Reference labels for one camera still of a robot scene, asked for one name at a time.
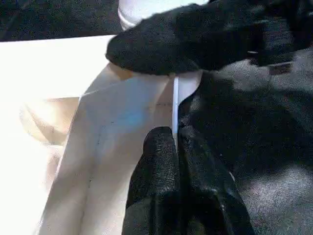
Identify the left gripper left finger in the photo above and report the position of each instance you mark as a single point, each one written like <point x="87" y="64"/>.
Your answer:
<point x="156" y="186"/>

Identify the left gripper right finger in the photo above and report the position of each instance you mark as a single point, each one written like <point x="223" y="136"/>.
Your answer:
<point x="207" y="203"/>

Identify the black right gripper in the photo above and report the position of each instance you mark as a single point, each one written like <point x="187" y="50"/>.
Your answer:
<point x="269" y="29"/>

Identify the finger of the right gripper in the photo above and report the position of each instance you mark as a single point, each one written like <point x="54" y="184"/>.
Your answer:
<point x="166" y="46"/>

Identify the white plastic table leg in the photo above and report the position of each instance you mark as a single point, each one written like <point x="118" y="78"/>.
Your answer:
<point x="146" y="9"/>

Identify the white plastic table top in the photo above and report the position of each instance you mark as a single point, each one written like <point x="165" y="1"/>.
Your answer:
<point x="49" y="73"/>

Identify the black table mat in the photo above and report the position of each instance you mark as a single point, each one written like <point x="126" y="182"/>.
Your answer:
<point x="269" y="134"/>

